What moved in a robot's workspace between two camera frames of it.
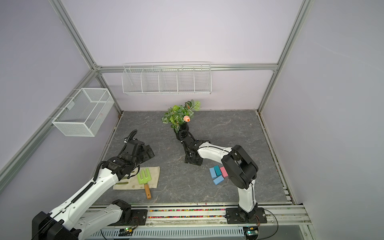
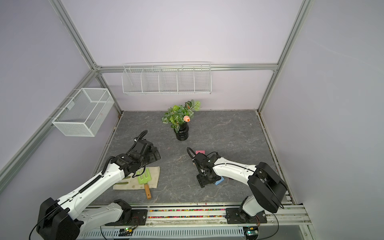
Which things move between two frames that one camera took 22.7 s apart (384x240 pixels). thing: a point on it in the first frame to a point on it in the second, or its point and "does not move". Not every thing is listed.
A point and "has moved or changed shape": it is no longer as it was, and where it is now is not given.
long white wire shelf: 167,78 does not move
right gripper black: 196,162 to 201,181
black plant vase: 183,131 does not move
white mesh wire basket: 83,114 does not move
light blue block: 213,173 has moved or changed shape
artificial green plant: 177,114 does not move
